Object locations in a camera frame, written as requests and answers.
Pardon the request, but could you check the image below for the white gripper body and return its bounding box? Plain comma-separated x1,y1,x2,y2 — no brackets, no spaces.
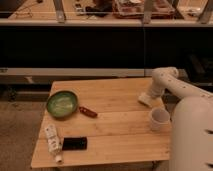
147,82,164,99

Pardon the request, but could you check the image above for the white sponge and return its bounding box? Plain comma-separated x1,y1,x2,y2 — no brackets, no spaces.
138,93,152,107

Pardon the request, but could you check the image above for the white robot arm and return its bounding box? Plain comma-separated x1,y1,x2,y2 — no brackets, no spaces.
148,67,213,171

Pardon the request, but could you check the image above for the white cup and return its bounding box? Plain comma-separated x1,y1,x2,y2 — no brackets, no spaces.
149,107,170,131

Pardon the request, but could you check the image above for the red pocket knife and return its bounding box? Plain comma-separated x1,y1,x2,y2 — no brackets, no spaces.
79,106,98,118

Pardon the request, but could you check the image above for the wooden table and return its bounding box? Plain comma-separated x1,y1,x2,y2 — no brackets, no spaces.
30,77,172,169

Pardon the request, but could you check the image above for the green bowl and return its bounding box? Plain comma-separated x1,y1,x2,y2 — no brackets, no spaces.
46,91,78,118

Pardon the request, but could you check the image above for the black phone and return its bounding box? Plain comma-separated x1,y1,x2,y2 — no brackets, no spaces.
62,137,87,150

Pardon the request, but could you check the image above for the white tube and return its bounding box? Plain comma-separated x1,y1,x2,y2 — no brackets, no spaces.
44,124,63,163

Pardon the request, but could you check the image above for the background shelf unit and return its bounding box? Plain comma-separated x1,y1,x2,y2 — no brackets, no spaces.
0,0,213,77

